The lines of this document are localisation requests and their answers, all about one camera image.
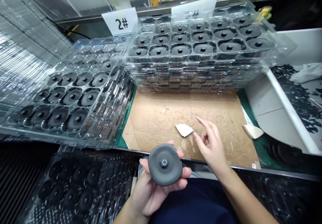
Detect person's right hand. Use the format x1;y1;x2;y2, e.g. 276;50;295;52
194;116;232;171

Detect person's left hand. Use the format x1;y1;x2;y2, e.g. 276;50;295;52
129;140;193;218

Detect grey oval rubber part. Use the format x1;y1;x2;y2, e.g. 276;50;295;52
148;143;183;187

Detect white wedge-shaped piece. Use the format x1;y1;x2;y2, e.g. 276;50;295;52
242;124;265;139
175;124;194;138

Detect green mat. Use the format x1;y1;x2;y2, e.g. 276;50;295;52
116;87;280;170

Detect person's legs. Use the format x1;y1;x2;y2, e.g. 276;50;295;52
150;177;243;224

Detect brown cardboard sheet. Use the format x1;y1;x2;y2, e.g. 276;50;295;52
122;90;261;170

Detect pile of black discs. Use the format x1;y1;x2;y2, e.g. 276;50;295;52
265;138;307;167

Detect white bin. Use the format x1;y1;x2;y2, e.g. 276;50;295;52
243;27;322;157

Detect trays of black parts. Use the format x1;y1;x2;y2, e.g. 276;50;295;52
22;145;142;224
236;168;322;224

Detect pile of small black parts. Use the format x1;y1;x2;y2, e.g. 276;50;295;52
270;64;322;134

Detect tall stack of filled trays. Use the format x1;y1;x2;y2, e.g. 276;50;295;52
122;1;298;94

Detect white cloth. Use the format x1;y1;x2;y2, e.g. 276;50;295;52
290;62;322;84

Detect low stack of filled trays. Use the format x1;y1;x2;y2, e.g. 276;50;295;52
0;37;137;152

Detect white sign with small print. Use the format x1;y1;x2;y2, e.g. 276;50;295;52
171;0;218;18

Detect yellow-green tool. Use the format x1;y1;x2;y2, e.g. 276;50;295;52
258;5;273;20

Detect white sign with black print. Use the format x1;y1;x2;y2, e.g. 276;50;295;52
101;7;138;37

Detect stack of empty clear trays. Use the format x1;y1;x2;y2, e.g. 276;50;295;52
0;0;77;114

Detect black cable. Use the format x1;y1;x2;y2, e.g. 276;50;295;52
46;16;102;40

